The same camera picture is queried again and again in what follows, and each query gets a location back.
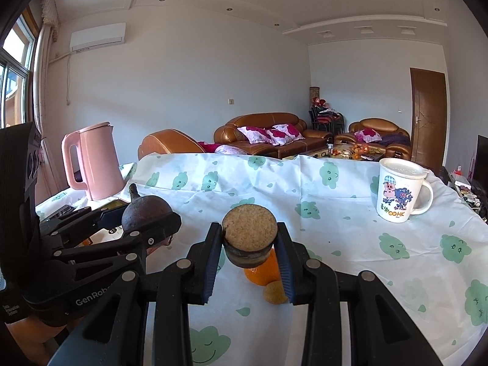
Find pink electric kettle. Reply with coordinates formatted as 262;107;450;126
61;121;127;202

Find brown wooden door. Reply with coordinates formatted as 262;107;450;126
409;67;448;169

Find brown leather sofa armrest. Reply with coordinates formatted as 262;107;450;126
138;129;207;161

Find brown leather armchair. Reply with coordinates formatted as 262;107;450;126
335;118;413;161

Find cluttered coffee table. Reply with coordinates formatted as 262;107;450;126
300;142;386;161

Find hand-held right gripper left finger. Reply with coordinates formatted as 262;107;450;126
49;222;224;366

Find window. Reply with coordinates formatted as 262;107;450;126
0;17;39;130

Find pale curtain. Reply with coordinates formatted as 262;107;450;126
32;0;61;196

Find white and red floral pillow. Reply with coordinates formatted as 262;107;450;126
354;128;382;143
266;123;305;146
237;125;274;146

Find brown leather three-seat sofa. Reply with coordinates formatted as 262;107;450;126
213;112;333;158

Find purple passion fruit with stem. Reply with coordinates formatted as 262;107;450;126
121;183;174;234

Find white cartoon print mug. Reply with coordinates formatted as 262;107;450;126
376;157;434;223

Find black television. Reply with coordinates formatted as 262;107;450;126
473;134;488;184

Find cork-lid jar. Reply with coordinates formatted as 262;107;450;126
221;204;278;269

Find brown longan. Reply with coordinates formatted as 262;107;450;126
263;280;289;305

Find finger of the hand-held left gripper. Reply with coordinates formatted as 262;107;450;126
37;205;126;238
52;213;182;272

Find stacked dark chairs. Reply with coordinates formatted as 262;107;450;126
309;101;346;135

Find white air conditioner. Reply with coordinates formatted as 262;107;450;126
69;22;127;52

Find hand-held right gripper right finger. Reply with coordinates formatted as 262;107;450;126
274;222;445;366

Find pink metal tin box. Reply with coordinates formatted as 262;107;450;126
74;200;175;257

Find white television stand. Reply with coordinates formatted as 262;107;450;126
441;167;488;224

